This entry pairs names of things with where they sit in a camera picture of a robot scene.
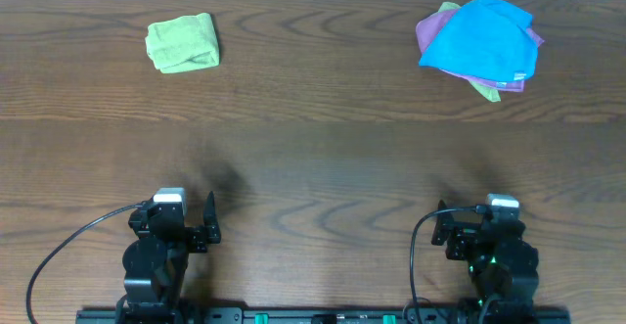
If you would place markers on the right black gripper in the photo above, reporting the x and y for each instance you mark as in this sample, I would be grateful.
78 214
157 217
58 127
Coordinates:
463 236

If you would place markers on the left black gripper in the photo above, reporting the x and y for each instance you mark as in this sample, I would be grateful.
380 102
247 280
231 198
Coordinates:
194 238

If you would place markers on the blue microfiber cloth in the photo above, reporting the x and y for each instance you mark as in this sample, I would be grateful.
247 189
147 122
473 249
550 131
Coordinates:
481 40

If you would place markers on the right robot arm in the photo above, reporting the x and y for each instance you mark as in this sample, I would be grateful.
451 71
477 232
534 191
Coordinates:
502 267

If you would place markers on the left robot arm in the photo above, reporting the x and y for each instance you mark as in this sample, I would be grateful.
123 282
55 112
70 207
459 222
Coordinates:
156 263

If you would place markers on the green cloth under pile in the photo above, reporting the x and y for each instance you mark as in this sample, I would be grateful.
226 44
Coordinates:
445 12

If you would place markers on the purple microfiber cloth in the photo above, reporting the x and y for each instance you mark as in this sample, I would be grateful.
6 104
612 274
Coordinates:
508 85

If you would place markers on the folded green cloth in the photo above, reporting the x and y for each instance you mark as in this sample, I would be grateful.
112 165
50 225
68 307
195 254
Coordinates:
184 44

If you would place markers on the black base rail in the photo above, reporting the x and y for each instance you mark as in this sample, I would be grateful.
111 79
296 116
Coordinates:
235 315

